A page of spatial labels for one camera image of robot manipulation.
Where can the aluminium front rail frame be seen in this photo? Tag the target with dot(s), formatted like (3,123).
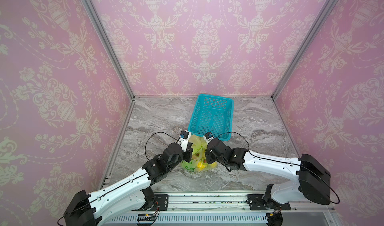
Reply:
(227,209)

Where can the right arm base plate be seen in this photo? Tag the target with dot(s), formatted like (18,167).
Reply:
(257,202)

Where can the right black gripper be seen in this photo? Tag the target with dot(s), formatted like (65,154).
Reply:
(208,153)

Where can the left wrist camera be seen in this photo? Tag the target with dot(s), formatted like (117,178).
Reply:
(184,140)

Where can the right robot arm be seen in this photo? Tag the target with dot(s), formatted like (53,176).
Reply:
(307,179)

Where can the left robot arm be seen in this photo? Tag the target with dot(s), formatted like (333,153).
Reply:
(130,194)

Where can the teal plastic basket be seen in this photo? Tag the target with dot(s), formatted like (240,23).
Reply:
(212,114)

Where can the yellow-green plastic bag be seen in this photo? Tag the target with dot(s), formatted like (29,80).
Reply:
(198,161)

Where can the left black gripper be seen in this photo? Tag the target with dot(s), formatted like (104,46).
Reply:
(189,152)

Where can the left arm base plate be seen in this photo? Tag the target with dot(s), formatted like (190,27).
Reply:
(159,203)

